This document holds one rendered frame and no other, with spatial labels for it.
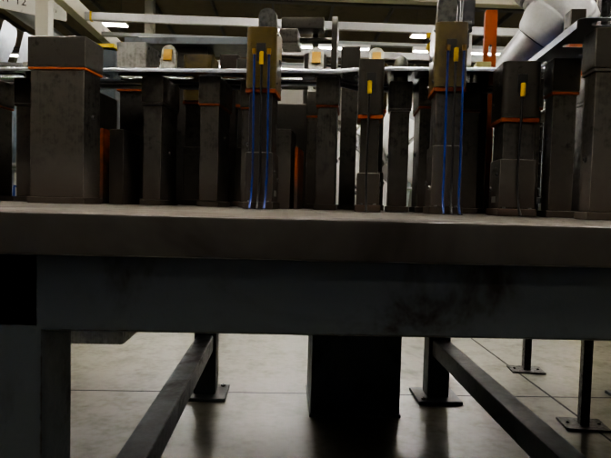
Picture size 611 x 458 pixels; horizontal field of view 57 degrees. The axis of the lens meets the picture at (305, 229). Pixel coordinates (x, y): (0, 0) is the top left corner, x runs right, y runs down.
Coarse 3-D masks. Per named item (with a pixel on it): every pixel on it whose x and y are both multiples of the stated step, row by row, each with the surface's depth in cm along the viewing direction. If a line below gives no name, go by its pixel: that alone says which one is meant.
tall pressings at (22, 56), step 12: (0, 36) 482; (12, 36) 505; (24, 36) 495; (0, 48) 484; (12, 48) 508; (24, 48) 497; (0, 60) 487; (24, 60) 500; (12, 120) 482; (12, 132) 489; (12, 144) 492; (12, 156) 498; (12, 180) 499; (12, 192) 500
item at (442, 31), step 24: (456, 24) 100; (432, 48) 105; (456, 48) 100; (432, 72) 104; (456, 72) 101; (432, 96) 107; (456, 96) 102; (432, 120) 106; (456, 120) 102; (432, 144) 105; (456, 144) 102; (432, 168) 102; (456, 168) 102; (432, 192) 102; (456, 192) 102
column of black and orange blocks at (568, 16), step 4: (568, 12) 137; (572, 12) 135; (576, 12) 135; (580, 12) 135; (584, 12) 135; (568, 16) 137; (572, 16) 135; (576, 16) 135; (580, 16) 135; (584, 16) 135; (568, 20) 137; (572, 20) 135; (576, 20) 135; (568, 24) 137; (572, 24) 135; (568, 44) 136; (572, 44) 135; (576, 44) 135; (580, 44) 135
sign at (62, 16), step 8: (0, 0) 1018; (8, 0) 1026; (16, 0) 1034; (24, 0) 1041; (32, 0) 1049; (8, 8) 1027; (16, 8) 1035; (24, 8) 1042; (32, 8) 1050; (56, 8) 1076; (56, 16) 1076; (64, 16) 1084
